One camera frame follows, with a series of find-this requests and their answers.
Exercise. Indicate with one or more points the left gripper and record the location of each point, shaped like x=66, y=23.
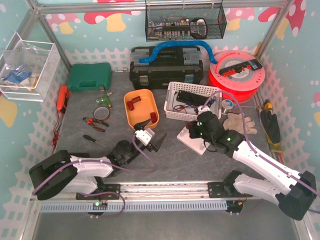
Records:
x=151, y=144

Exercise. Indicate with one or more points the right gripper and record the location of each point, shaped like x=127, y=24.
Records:
x=194, y=130

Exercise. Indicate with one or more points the beige work glove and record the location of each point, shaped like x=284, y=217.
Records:
x=237, y=123

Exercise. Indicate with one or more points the black handle screwdriver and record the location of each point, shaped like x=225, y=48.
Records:
x=91, y=139

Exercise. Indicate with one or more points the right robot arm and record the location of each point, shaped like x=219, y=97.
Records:
x=292, y=191

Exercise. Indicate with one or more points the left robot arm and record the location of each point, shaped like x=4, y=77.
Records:
x=65, y=172

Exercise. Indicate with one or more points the red small spring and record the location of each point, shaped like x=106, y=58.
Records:
x=136, y=99

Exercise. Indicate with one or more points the white peg board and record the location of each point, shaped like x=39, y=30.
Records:
x=198, y=145

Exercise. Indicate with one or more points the white perforated basket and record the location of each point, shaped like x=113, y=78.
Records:
x=178, y=111

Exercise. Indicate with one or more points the orange plastic tray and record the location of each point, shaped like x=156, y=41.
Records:
x=142, y=109

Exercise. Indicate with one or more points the black perforated metal plate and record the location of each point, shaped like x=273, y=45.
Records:
x=190, y=99

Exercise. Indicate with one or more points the brown tape roll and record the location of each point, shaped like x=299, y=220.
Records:
x=101, y=113

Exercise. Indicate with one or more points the orange black pliers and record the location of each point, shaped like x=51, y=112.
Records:
x=96, y=124

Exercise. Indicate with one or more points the black toolbox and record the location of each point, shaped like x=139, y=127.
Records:
x=173, y=64

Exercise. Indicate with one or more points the red filament spool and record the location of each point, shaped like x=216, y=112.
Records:
x=242, y=86

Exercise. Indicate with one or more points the black rubber glove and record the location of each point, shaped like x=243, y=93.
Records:
x=271, y=128

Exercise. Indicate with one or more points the yellow black tool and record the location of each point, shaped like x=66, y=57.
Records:
x=266, y=106

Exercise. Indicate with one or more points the green tool case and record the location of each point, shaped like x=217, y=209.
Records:
x=89, y=77

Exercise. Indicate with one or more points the black terminal strip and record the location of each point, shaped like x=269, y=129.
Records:
x=252, y=64

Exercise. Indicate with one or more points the orange multimeter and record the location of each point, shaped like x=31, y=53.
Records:
x=62, y=99

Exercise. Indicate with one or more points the clear acrylic box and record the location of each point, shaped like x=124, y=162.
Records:
x=42, y=58

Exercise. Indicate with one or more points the blue white gloves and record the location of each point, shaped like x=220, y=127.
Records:
x=19, y=76

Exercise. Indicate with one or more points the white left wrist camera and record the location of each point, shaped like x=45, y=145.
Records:
x=144, y=136

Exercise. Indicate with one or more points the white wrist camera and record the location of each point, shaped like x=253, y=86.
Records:
x=203, y=108
x=144, y=136

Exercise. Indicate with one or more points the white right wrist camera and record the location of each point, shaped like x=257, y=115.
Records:
x=203, y=108

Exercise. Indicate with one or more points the solder wire spool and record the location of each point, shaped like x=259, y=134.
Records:
x=227, y=104

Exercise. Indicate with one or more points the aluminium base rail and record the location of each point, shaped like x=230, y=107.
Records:
x=174, y=191

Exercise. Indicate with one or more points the grey slotted cable duct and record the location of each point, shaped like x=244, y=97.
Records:
x=115, y=207

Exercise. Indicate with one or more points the black wire mesh basket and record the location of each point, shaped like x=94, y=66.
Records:
x=180, y=22

